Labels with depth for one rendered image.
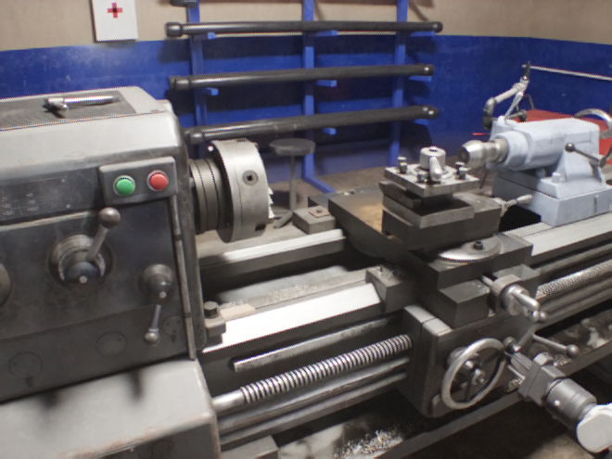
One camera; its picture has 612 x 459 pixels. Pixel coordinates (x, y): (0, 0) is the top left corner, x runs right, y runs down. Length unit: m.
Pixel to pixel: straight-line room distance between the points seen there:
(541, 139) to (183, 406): 1.36
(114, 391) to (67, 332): 0.15
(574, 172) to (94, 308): 1.58
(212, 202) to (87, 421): 0.52
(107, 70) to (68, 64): 0.29
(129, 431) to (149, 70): 3.45
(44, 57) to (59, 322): 3.29
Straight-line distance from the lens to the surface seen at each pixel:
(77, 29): 4.10
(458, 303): 1.20
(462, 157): 1.61
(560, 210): 1.83
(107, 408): 1.03
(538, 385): 1.23
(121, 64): 4.13
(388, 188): 1.25
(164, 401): 1.02
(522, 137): 1.73
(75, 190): 0.87
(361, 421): 1.52
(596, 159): 1.93
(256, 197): 1.11
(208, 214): 1.12
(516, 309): 1.25
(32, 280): 0.92
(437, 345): 1.23
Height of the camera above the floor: 1.49
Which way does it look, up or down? 24 degrees down
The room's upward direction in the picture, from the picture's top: straight up
